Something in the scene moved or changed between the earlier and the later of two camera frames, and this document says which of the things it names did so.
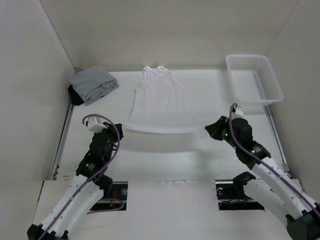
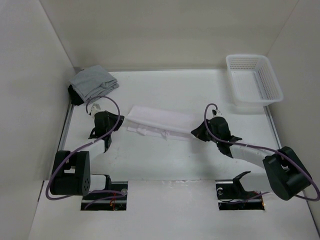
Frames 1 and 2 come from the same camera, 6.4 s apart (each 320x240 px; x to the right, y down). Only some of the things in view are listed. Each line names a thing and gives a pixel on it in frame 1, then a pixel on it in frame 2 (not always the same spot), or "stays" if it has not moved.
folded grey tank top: (92, 83) stays
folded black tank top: (76, 99) stays
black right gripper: (214, 129) → (199, 132)
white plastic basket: (254, 81) stays
